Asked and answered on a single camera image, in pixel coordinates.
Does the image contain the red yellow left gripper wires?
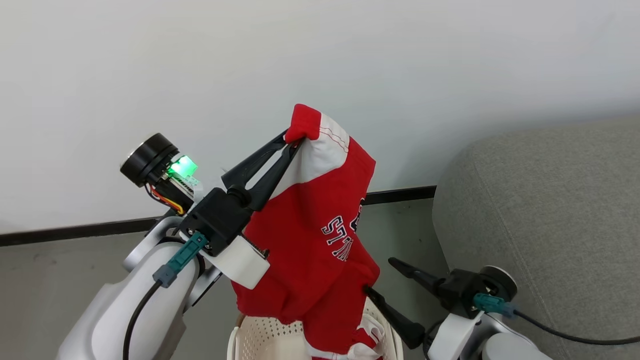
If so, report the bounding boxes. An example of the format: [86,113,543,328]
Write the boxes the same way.
[146,184,187,216]

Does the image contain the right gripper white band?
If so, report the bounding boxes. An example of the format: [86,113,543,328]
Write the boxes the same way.
[363,258,519,360]

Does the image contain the black left cable teal plug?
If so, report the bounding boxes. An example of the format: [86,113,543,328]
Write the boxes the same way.
[122,231,209,360]

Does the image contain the cream perforated laundry basket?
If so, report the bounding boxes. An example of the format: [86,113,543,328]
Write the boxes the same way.
[227,297,405,360]

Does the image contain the grey fabric sofa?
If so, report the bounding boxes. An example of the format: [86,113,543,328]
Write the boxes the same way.
[432,116,640,360]

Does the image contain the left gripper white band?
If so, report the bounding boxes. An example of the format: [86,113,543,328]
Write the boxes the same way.
[120,131,304,291]

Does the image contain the black wall baseboard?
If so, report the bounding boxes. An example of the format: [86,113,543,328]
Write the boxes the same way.
[0,185,437,247]

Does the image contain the black cable teal plug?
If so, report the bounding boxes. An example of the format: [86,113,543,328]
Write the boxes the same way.
[122,231,209,360]
[472,292,640,346]

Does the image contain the black right cable teal plug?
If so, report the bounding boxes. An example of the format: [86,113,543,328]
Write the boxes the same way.
[472,292,640,346]

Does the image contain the red white sports jersey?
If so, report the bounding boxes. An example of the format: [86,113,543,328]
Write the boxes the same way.
[232,103,387,360]

